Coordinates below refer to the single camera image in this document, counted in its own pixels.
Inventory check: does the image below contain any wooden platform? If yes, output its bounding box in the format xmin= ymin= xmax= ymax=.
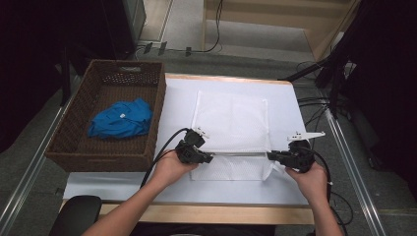
xmin=201 ymin=0 xmax=362 ymax=62

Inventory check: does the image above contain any white table cover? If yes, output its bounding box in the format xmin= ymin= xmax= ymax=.
xmin=62 ymin=78 xmax=311 ymax=207

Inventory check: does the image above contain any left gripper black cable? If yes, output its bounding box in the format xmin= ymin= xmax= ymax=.
xmin=140 ymin=127 xmax=192 ymax=189

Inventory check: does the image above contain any person's left hand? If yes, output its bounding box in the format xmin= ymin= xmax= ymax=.
xmin=150 ymin=149 xmax=200 ymax=192

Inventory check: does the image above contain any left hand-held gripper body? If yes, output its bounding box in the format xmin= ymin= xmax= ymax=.
xmin=174 ymin=127 xmax=210 ymax=165

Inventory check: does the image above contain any black floor cable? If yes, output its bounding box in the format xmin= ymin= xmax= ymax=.
xmin=165 ymin=0 xmax=225 ymax=54

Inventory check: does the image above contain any blue shirt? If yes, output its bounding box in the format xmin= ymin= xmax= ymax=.
xmin=87 ymin=97 xmax=154 ymax=140

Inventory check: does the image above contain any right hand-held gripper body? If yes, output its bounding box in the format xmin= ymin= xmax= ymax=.
xmin=277 ymin=130 xmax=327 ymax=174

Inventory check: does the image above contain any black stand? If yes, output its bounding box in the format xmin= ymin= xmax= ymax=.
xmin=277 ymin=29 xmax=362 ymax=120

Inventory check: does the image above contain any bundle of black floor cables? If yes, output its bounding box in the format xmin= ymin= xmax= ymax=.
xmin=295 ymin=60 xmax=330 ymax=146

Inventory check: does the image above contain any metal floor rail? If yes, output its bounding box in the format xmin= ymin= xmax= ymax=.
xmin=0 ymin=97 xmax=75 ymax=232
xmin=323 ymin=106 xmax=388 ymax=236

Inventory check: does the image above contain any brown wicker basket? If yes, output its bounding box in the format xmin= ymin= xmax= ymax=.
xmin=44 ymin=58 xmax=167 ymax=174

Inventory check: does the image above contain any person's right hand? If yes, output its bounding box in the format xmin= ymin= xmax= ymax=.
xmin=284 ymin=161 xmax=329 ymax=207

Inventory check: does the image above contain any black chair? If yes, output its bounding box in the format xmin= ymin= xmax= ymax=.
xmin=48 ymin=195 xmax=103 ymax=236

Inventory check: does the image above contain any person's dark clothing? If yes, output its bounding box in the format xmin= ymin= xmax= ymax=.
xmin=129 ymin=222 xmax=276 ymax=236

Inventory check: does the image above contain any dark cabinet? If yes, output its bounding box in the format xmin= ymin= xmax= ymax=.
xmin=97 ymin=0 xmax=148 ymax=61

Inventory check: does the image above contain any white mesh laundry bag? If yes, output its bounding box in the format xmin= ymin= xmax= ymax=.
xmin=189 ymin=89 xmax=277 ymax=182

